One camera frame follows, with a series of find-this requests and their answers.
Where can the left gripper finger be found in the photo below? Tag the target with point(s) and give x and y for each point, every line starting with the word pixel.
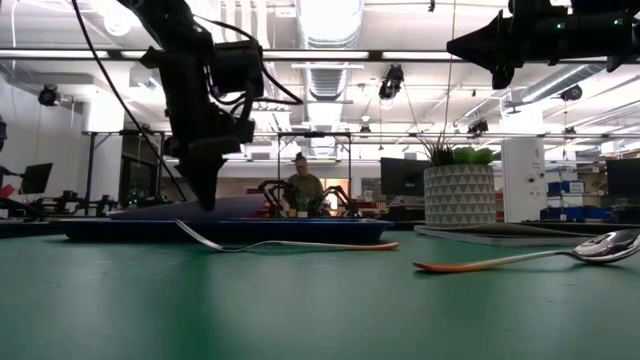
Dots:
pixel 210 175
pixel 184 175

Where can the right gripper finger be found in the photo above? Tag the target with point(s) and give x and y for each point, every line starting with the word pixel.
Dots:
pixel 503 79
pixel 482 45

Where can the lavender round plate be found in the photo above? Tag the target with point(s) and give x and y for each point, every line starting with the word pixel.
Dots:
pixel 165 210

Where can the black background robot arm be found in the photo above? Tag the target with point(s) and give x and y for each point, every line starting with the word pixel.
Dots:
pixel 272 195
pixel 342 197

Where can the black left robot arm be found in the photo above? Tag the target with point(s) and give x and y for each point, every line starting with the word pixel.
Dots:
pixel 165 20

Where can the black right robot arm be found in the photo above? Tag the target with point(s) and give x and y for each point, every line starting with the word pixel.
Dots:
pixel 600 35

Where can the blue plastic tray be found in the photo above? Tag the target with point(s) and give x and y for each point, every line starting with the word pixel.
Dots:
pixel 300 230

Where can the green potted plant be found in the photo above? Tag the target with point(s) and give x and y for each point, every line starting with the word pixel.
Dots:
pixel 470 156

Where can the person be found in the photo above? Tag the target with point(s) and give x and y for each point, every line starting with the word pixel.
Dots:
pixel 305 185

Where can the white square pillar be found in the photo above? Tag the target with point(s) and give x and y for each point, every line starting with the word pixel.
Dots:
pixel 522 180

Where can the white triangle-patterned planter pot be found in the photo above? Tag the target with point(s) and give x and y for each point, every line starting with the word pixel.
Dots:
pixel 459 197

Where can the overhead bar with light strips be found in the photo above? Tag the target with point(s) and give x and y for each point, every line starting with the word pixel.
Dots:
pixel 320 55

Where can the black computer monitor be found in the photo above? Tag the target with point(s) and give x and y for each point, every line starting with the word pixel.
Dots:
pixel 404 176
pixel 624 177
pixel 36 178

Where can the blue storage bins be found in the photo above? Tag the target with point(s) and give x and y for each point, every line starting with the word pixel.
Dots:
pixel 575 212

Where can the green table mat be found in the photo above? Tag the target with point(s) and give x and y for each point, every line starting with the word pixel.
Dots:
pixel 300 310

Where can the black ceiling camera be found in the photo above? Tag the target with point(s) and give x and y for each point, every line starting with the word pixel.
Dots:
pixel 48 95
pixel 571 93
pixel 478 127

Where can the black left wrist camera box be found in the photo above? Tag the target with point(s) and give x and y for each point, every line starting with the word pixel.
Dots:
pixel 239 67

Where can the black overhead camera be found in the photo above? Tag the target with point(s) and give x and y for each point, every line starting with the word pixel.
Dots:
pixel 391 82

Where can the black workstation frame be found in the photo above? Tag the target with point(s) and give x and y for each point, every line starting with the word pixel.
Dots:
pixel 314 135

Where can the silver ventilation duct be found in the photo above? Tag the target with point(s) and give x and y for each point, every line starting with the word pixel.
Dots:
pixel 327 30

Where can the black aluminium table frame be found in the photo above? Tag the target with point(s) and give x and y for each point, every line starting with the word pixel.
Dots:
pixel 30 229

